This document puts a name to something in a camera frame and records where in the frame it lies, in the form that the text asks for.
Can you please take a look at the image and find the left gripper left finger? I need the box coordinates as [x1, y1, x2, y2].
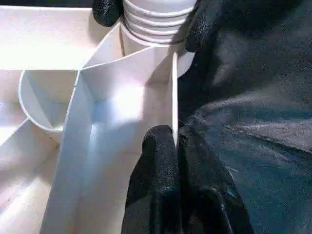
[121, 125, 182, 234]

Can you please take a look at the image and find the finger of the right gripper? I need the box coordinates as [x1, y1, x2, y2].
[184, 0, 229, 53]
[92, 0, 124, 27]

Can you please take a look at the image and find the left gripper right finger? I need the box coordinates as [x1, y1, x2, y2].
[176, 126, 256, 234]

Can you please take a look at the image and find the white plastic table leg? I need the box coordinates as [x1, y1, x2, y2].
[120, 0, 195, 47]

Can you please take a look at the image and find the white plastic table top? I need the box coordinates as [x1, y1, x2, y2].
[0, 6, 195, 234]

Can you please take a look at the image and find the black mat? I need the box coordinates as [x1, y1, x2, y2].
[175, 0, 312, 234]

